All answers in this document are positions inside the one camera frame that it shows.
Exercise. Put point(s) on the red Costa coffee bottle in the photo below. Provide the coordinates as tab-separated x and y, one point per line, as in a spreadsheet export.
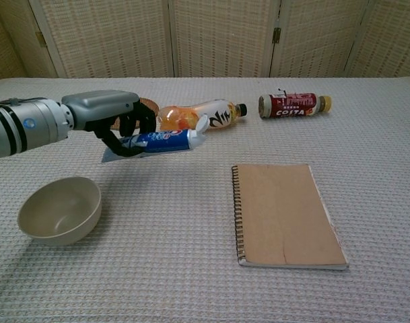
290	106

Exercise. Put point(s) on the brass screen hinge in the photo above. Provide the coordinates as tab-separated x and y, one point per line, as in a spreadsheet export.
276	35
40	38

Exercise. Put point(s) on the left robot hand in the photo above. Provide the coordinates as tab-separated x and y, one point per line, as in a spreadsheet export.
97	107

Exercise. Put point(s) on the round woven rattan coaster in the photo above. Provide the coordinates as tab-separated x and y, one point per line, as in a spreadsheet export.
151	104

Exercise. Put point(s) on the blue white toothpaste tube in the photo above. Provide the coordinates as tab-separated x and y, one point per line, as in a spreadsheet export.
167	139

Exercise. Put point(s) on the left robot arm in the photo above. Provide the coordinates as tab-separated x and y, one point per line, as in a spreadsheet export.
26	128

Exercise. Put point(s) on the woven folding screen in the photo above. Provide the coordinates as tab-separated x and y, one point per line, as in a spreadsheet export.
221	37

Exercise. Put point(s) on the white woven tablecloth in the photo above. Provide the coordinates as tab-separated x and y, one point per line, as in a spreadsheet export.
157	269

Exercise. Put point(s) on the orange juice bottle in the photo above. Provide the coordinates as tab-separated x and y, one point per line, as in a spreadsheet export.
221	116

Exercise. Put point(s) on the kraft spiral notebook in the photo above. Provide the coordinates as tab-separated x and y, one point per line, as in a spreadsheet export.
285	215

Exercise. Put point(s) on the beige bowl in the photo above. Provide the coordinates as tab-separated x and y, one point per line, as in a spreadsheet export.
61	210

